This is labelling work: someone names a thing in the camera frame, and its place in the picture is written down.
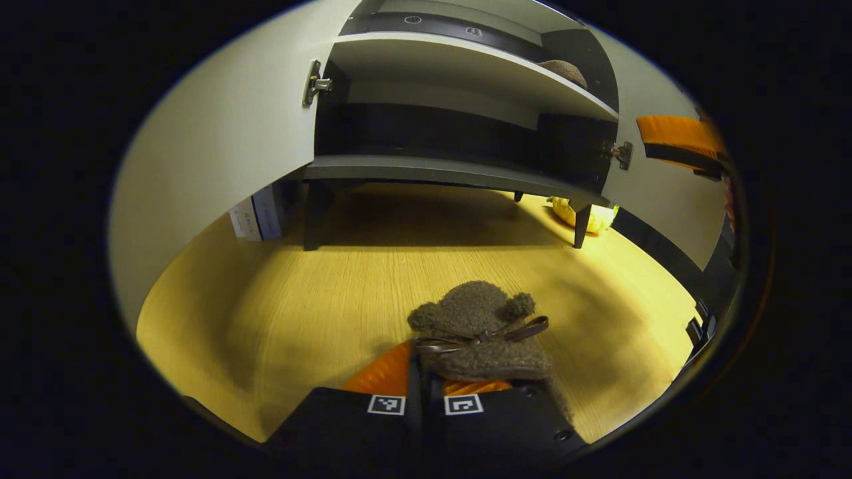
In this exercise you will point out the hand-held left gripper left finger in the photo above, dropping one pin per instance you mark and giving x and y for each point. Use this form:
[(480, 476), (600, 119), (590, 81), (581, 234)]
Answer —
[(359, 429)]

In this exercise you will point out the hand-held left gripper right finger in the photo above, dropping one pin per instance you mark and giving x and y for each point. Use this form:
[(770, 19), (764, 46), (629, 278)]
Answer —
[(499, 429)]

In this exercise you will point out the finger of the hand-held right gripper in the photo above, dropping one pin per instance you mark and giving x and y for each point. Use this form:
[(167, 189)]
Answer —
[(675, 136)]

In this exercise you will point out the white cabinet door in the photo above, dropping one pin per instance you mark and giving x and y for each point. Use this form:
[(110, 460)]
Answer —
[(226, 146), (665, 199)]

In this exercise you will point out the brown fuzzy shoe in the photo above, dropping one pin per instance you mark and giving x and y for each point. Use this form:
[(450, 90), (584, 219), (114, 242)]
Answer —
[(476, 309), (564, 72)]

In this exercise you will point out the white and grey shoe cabinet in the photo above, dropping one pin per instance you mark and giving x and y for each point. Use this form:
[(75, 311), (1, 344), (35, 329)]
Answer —
[(452, 66)]

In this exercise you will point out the yellow bread bun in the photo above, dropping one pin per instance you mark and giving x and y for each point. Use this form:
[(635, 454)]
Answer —
[(596, 218)]

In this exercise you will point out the small white box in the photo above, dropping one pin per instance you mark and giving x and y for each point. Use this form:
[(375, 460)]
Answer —
[(243, 221)]

